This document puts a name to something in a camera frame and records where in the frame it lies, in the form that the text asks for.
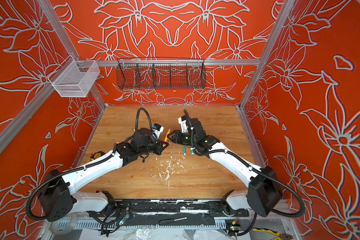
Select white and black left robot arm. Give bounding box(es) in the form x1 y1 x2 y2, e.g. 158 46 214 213
36 124 168 222

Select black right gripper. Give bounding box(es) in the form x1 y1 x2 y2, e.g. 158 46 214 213
165 129 198 147

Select orange highlighter pen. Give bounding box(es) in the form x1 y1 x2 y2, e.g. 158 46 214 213
165 129 171 143

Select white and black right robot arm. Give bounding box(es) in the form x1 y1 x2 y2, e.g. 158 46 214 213
167 119 282 218

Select roll of clear tape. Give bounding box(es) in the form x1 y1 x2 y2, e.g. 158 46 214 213
50 213 79 235

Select black corrugated cable conduit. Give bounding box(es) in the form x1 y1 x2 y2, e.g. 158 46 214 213
182 109 306 218
25 107 154 222

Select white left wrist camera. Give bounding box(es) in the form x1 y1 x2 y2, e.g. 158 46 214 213
152 124 164 139

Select yellow black tape measure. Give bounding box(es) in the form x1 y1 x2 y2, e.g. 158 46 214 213
90 151 105 161

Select black wire basket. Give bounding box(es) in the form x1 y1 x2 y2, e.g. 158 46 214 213
116 57 207 90

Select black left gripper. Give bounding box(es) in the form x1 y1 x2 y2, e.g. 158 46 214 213
139 138 169 156

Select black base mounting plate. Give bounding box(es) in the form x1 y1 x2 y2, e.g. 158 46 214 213
116 199 250 230

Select clear plastic bin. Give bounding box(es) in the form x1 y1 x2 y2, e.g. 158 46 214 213
48 60 100 98

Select yellow handled pliers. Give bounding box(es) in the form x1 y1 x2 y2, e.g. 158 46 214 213
251 227 295 240

